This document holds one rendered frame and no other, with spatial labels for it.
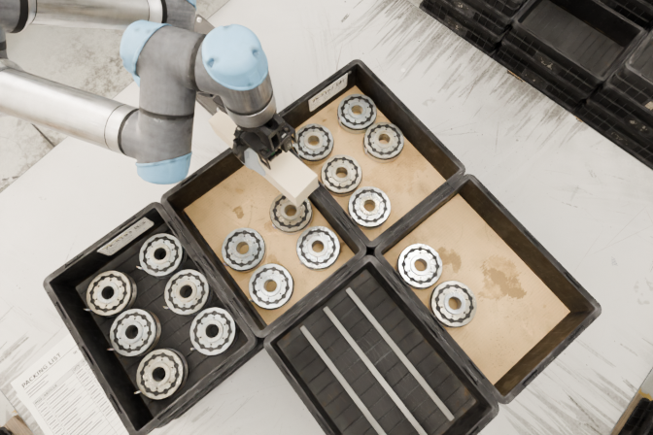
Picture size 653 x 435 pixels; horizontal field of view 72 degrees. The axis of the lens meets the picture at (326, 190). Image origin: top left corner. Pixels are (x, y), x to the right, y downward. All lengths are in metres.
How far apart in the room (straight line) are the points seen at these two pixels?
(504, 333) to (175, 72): 0.88
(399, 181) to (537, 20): 1.17
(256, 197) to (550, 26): 1.45
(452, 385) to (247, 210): 0.62
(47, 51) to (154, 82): 2.13
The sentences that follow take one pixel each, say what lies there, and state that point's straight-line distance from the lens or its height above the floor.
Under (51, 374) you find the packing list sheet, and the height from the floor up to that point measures 0.70.
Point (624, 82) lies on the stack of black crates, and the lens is 1.89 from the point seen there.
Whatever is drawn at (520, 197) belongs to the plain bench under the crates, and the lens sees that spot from 1.36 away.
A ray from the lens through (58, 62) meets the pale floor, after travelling 2.69.
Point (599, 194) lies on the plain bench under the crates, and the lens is 1.46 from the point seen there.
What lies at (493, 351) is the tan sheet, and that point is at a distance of 1.12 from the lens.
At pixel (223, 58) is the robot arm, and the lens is 0.57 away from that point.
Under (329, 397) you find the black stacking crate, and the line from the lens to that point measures 1.08.
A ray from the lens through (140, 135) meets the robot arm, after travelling 0.68.
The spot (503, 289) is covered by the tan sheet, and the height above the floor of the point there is 0.83.
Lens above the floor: 1.90
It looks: 71 degrees down
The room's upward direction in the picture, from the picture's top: 3 degrees counter-clockwise
